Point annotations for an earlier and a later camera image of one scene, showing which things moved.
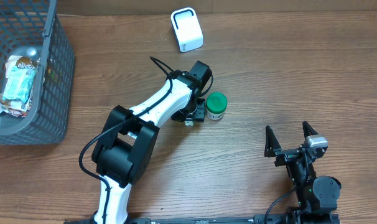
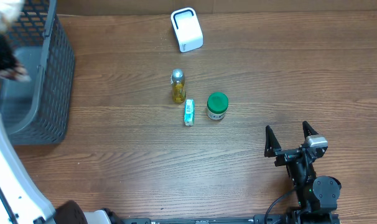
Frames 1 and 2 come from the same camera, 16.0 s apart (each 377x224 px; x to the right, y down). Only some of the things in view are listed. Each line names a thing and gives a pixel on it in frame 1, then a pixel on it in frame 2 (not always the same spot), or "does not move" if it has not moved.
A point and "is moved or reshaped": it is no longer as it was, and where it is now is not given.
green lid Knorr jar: x=216 y=104 does not move
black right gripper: x=285 y=155 does not move
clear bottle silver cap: x=23 y=51 is moved or reshaped
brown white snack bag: x=13 y=61 → x=2 y=13
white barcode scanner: x=187 y=29 does not move
